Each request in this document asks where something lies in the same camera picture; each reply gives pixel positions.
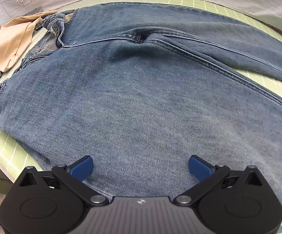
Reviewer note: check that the beige sweatshirt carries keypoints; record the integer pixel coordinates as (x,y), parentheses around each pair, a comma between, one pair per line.
(16,36)

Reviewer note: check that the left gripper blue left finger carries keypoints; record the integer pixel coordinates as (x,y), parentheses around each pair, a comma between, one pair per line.
(71,176)

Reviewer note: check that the blue denim jeans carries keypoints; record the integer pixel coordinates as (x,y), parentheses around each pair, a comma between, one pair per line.
(143,90)

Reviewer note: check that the green grid cutting mat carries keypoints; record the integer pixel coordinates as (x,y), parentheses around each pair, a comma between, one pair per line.
(253,29)

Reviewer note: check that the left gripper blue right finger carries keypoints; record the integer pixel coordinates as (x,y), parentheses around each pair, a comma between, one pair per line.
(209,176)

